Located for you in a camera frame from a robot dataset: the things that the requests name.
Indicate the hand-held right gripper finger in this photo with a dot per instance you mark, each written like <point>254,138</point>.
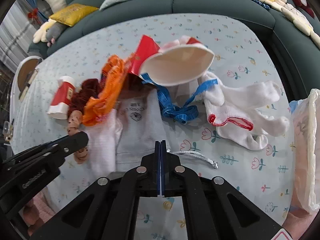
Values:
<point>163,170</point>
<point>157,170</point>

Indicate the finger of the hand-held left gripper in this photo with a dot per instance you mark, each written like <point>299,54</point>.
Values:
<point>72,148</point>
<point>75,136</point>

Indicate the tan dotted fabric piece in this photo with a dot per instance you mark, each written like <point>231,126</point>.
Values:
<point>75,121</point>

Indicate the red and white paper cup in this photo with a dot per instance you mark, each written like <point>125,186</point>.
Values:
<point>62,97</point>

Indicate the dark red velvet scrunchie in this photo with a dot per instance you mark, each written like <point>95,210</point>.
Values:
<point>82,92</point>

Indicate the orange plastic wrapper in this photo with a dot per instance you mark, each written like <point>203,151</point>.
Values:
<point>110,90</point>

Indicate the crushed wide paper cup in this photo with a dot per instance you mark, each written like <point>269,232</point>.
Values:
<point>175,65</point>

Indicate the bin with white plastic liner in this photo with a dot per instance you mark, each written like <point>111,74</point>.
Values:
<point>307,142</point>

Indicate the person's left hand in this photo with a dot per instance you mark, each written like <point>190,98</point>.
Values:
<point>30,213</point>

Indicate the white towel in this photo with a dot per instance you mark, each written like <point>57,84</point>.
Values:
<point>105,142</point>

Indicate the person's pink fluffy clothing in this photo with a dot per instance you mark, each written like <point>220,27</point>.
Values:
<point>47,205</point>

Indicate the grey printed cloth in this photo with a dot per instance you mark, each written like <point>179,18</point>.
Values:
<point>140,135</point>

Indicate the blue measuring tape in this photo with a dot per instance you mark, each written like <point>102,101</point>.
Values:
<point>165,105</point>

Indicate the white cotton glove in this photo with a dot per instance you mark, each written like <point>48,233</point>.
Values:
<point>235,92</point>
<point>250,135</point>

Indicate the grey and white plush toy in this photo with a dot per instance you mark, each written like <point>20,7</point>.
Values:
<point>51,31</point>

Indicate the red paper carton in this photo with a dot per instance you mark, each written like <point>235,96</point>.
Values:
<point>145,52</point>

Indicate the yellow cushion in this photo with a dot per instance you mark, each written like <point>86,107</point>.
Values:
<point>72,13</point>

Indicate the red curtain tassel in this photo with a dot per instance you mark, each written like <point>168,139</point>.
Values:
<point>33,13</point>

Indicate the blue curtain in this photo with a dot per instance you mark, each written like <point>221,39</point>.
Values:
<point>28,2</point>

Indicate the floral light blue tablecloth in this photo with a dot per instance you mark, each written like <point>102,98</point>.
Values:
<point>195,30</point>

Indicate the teal sofa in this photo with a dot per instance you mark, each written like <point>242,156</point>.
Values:
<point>200,2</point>

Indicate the dark red flower cushion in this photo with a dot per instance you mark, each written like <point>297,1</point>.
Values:
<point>301,0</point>

